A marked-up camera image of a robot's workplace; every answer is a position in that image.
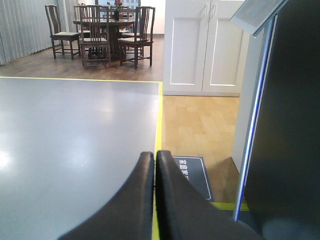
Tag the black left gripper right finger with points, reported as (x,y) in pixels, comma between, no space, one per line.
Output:
(183,214)

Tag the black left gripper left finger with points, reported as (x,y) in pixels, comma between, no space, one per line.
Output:
(128,215)

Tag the dark grey fridge body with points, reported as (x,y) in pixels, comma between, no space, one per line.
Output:
(280,172)

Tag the dark floor label sign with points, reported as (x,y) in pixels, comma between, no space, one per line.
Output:
(195,171)

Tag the white double door cabinet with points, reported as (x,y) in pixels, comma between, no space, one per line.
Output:
(204,52)

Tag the wooden chair front right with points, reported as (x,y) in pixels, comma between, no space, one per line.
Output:
(140,45)

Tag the wooden chair front middle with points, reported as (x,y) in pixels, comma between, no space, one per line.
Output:
(95,54)

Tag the dark round dining table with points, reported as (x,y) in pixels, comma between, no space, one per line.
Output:
(110,32)

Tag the wooden chair behind table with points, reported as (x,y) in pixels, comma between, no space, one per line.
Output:
(125,23)

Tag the wooden chair far left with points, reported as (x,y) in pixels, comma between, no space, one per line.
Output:
(61,41)

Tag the black vase red flowers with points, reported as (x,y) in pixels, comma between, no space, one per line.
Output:
(115,9)

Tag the white vertical blinds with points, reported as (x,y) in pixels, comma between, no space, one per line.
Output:
(24,27)

